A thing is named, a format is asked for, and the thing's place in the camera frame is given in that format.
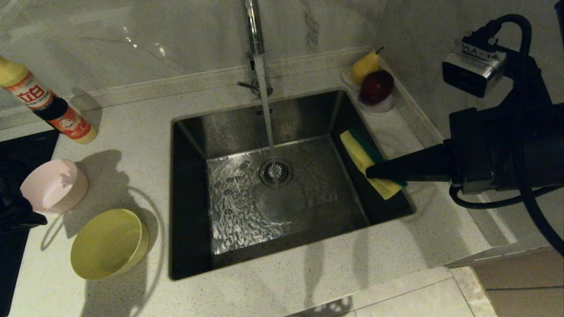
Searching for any round metal sink drain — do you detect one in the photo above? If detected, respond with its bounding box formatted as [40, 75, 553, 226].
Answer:
[259, 158, 294, 189]

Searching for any dark red apple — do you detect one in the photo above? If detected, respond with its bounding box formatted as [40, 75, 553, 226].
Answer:
[359, 70, 394, 106]

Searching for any black induction cooktop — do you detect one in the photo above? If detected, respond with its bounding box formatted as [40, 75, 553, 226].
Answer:
[0, 129, 61, 317]

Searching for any green and yellow sponge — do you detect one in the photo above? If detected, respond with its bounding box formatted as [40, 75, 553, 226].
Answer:
[340, 129, 408, 201]

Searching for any pink plastic bowl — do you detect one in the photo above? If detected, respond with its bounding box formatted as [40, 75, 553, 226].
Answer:
[20, 158, 89, 214]

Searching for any small white dish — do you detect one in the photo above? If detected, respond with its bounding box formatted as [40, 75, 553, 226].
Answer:
[341, 66, 396, 115]

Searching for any yellow plastic bowl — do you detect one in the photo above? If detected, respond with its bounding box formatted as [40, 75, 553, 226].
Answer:
[70, 209, 150, 280]

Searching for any yellow pear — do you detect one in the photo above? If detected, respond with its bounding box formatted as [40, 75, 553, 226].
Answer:
[350, 46, 383, 85]

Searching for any chrome faucet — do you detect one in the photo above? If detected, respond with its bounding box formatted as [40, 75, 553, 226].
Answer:
[237, 0, 274, 99]

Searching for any stainless steel sink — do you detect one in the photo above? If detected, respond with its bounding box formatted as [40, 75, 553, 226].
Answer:
[169, 89, 416, 281]

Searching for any orange dish soap bottle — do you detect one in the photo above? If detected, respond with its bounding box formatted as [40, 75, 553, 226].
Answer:
[0, 55, 98, 145]

